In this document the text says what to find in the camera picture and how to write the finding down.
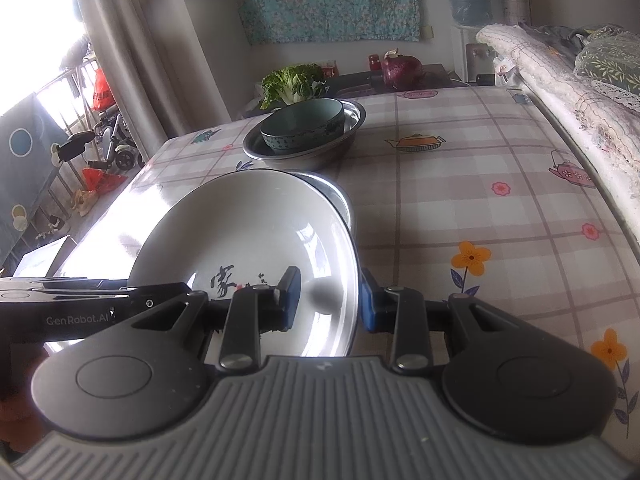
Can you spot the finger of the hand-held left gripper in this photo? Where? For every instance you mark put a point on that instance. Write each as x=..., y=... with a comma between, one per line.
x=155, y=292

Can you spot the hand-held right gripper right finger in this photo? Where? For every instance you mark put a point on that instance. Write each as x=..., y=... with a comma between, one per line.
x=369, y=305

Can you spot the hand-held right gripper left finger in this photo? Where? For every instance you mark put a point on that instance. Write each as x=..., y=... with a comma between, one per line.
x=292, y=295

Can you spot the white ceramic plate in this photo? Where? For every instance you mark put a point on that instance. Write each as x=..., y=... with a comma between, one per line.
x=240, y=240

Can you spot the large scratched steel plate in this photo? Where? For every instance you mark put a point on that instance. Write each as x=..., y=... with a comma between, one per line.
x=350, y=212

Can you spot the steel bowl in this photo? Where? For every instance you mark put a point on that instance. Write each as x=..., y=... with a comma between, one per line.
x=320, y=160
x=352, y=117

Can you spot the teal ceramic bowl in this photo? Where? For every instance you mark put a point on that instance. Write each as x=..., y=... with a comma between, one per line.
x=305, y=127

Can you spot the crumpled red bag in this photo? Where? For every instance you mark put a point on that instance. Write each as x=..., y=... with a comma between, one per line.
x=102, y=180

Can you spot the plaid teapot print tablecloth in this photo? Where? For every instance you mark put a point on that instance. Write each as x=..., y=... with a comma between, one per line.
x=475, y=210

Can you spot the wheelchair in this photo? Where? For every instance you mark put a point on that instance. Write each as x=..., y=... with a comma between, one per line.
x=120, y=140

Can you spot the blue cloth with circles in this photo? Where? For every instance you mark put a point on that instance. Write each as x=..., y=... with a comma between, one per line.
x=25, y=160

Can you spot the white plastic bag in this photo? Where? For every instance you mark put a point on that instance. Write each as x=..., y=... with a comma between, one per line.
x=252, y=105

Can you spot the metal balcony railing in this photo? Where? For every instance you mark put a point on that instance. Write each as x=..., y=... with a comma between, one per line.
x=65, y=110

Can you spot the hanging red bag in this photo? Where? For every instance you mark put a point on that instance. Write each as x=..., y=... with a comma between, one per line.
x=104, y=90

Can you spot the green leafy cabbage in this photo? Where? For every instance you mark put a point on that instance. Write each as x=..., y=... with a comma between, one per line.
x=290, y=85

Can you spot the dark side cabinet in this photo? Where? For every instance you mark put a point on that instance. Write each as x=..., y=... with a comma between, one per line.
x=360, y=82

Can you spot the small red glass cup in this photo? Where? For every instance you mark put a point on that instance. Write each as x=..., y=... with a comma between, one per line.
x=329, y=69

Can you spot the small red jar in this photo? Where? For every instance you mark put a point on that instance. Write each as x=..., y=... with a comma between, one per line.
x=374, y=62

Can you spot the grey curtain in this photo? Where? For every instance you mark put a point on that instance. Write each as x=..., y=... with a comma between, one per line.
x=150, y=35

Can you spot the white water dispenser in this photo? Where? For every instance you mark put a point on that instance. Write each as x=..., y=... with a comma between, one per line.
x=480, y=55

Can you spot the white folded quilt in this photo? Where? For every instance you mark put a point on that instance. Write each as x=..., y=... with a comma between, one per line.
x=560, y=90

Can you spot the green leaf print pillow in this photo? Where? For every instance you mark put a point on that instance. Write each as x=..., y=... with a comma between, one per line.
x=610, y=60

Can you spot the wall socket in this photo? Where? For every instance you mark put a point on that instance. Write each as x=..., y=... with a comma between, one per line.
x=427, y=31

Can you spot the teal floral wall cloth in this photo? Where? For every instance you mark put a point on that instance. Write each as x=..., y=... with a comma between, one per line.
x=325, y=0

